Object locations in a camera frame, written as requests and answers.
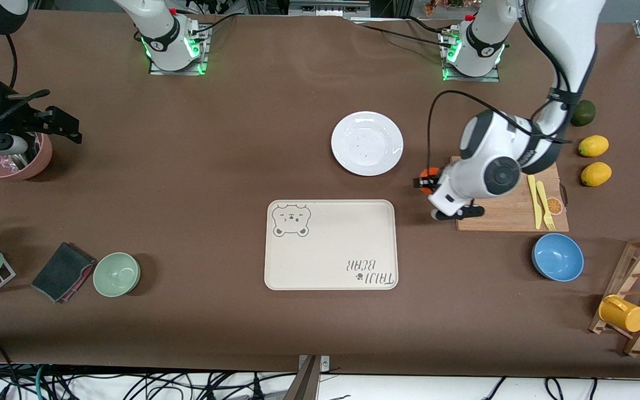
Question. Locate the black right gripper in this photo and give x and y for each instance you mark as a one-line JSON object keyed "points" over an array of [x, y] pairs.
{"points": [[30, 123]]}

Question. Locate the orange tomato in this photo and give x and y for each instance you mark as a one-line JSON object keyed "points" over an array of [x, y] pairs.
{"points": [[430, 171]]}

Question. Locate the white round plate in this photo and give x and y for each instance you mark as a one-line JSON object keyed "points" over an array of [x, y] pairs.
{"points": [[367, 143]]}

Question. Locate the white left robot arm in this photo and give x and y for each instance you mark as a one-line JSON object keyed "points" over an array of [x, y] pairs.
{"points": [[564, 44]]}

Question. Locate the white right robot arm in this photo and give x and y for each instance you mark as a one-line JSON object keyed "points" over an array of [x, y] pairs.
{"points": [[159, 33]]}

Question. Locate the pink bowl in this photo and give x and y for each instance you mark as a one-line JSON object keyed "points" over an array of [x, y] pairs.
{"points": [[39, 161]]}

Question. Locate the metal scoop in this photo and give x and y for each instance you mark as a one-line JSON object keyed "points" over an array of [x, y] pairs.
{"points": [[20, 161]]}

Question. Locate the wooden cutting board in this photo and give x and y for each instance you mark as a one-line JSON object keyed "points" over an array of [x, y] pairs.
{"points": [[511, 214]]}

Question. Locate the cream bear print tray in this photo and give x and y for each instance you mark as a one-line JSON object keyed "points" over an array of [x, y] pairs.
{"points": [[331, 250]]}

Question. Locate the yellow plastic knife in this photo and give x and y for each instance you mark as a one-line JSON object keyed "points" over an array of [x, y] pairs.
{"points": [[536, 214]]}

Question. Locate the yellow plastic fork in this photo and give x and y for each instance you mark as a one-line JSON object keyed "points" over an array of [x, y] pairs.
{"points": [[543, 200]]}

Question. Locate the orange slice piece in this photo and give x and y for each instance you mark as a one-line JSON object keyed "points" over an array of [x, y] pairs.
{"points": [[555, 206]]}

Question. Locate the folded grey cloth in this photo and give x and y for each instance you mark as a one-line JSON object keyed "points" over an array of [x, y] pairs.
{"points": [[61, 271]]}

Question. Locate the blue bowl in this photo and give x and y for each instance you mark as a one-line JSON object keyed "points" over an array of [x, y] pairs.
{"points": [[558, 257]]}

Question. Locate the pale green bowl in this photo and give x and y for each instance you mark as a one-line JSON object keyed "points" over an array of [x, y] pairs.
{"points": [[116, 274]]}

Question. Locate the yellow lemon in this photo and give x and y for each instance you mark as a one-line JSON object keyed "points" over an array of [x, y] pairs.
{"points": [[593, 146], [596, 174]]}

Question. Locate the dark green lime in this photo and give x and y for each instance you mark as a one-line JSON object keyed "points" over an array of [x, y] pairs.
{"points": [[585, 113]]}

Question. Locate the wooden mug rack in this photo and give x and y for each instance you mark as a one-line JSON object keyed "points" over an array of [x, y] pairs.
{"points": [[639, 261]]}

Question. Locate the yellow mug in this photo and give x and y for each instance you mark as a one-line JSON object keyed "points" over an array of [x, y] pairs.
{"points": [[623, 314]]}

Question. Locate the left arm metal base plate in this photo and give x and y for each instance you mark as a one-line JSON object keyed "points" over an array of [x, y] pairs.
{"points": [[473, 79]]}

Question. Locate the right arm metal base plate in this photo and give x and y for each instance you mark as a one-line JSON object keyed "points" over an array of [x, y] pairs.
{"points": [[178, 71]]}

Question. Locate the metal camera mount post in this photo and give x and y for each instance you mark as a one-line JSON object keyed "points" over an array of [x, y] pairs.
{"points": [[309, 380]]}

